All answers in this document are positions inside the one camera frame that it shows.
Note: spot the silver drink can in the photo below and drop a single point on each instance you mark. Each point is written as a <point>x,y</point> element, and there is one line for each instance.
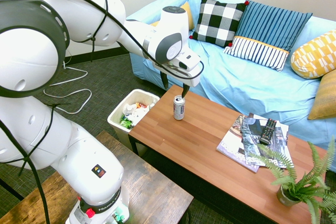
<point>179,110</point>

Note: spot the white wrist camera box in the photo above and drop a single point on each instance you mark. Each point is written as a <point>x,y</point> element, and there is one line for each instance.
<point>189,61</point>

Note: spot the green snack wrapper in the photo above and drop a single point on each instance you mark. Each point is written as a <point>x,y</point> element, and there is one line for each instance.
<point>126,123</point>

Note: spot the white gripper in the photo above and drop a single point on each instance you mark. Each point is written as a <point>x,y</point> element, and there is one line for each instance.
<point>183,75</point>

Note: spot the plain yellow pillow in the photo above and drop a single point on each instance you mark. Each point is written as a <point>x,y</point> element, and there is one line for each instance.
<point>190,16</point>

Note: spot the pale magazine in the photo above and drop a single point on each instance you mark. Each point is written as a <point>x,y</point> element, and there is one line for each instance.
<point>282,128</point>

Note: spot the grey plant pot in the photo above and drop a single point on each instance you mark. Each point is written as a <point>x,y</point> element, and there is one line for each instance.
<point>286,199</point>

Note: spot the dark cover magazine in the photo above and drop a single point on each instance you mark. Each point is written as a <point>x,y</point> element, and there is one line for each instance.
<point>253,140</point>

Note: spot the orange red wrapper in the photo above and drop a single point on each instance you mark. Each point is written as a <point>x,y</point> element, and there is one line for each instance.
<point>142,106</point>

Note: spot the white crumpled paper trash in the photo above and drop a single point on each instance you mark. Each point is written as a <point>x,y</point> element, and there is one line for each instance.
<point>135,113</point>

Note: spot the rustic dark wood table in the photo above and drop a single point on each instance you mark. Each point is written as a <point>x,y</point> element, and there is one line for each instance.
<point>152,192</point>

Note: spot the black remote control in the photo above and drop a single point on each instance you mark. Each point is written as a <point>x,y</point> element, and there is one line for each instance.
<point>268,132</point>

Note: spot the green fern plant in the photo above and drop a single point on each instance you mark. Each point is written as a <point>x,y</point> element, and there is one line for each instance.
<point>312,179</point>

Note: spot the wooden coffee table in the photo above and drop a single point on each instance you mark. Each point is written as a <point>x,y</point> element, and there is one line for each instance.
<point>199,140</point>

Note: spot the mustard woven pillow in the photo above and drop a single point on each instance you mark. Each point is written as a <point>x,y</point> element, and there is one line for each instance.
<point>325,98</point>

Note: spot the black stand leg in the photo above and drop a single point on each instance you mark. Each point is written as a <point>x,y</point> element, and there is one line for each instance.
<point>10,189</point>

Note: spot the yellow white patterned pillow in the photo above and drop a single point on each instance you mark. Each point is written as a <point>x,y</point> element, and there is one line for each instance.
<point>315,56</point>

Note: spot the light blue covered sofa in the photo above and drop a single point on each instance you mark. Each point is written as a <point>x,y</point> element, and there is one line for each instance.
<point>236,82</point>

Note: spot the black white checkered pillow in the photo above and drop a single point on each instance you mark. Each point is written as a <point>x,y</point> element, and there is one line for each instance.
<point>218,22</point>

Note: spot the blue striped pillow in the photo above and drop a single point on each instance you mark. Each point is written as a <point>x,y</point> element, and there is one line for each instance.
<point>267,30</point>

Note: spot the stack of magazines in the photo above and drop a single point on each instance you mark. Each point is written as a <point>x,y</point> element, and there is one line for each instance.
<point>232,145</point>

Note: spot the white plastic trash bin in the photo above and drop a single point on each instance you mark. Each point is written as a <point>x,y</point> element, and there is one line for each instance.
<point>115,121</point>

